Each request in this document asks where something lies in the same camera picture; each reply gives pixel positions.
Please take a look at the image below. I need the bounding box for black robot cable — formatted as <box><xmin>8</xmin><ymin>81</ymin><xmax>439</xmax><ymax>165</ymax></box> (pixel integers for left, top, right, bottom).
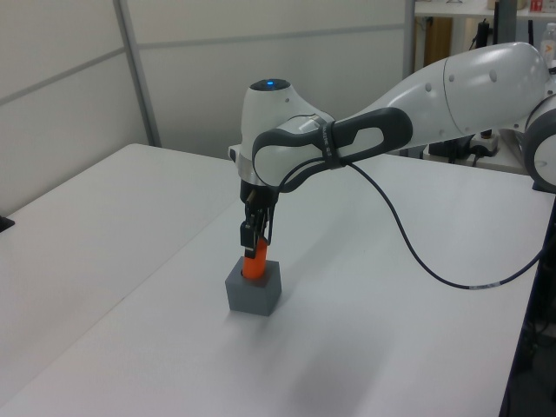
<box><xmin>276</xmin><ymin>158</ymin><xmax>545</xmax><ymax>291</ymax></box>

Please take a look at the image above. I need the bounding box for grey partition post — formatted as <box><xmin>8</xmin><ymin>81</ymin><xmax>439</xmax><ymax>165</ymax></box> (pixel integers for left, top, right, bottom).
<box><xmin>401</xmin><ymin>0</ymin><xmax>418</xmax><ymax>83</ymax></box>
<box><xmin>113</xmin><ymin>0</ymin><xmax>162</xmax><ymax>149</ymax></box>

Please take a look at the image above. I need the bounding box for orange cylinder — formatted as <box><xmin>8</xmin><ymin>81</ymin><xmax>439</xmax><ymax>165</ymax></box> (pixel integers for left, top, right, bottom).
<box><xmin>242</xmin><ymin>236</ymin><xmax>268</xmax><ymax>280</ymax></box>

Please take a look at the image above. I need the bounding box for grey block with round hole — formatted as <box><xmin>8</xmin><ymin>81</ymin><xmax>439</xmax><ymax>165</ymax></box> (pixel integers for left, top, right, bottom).
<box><xmin>224</xmin><ymin>256</ymin><xmax>282</xmax><ymax>315</ymax></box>

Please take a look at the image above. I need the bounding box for white power strip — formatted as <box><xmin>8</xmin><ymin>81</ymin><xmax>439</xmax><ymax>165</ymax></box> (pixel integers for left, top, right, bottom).
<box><xmin>471</xmin><ymin>131</ymin><xmax>500</xmax><ymax>158</ymax></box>

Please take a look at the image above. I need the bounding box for black power supply box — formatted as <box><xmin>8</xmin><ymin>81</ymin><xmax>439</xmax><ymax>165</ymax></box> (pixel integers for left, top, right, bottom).
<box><xmin>428</xmin><ymin>137</ymin><xmax>475</xmax><ymax>164</ymax></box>

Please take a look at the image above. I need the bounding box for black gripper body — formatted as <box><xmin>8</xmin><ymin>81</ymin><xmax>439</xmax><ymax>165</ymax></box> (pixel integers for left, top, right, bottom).
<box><xmin>239</xmin><ymin>182</ymin><xmax>279</xmax><ymax>212</ymax></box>

